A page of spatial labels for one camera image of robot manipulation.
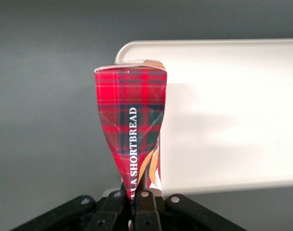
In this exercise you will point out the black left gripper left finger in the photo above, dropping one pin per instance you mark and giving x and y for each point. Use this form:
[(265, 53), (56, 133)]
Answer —
[(110, 211)]

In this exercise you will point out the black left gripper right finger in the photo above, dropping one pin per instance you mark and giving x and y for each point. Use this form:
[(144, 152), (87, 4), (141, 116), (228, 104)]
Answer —
[(146, 211)]

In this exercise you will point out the red tartan shortbread cookie box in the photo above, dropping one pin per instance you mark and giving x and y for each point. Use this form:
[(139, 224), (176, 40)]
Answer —
[(132, 115)]

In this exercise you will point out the cream rectangular tray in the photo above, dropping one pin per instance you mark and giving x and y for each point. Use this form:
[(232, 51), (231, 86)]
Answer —
[(233, 115)]

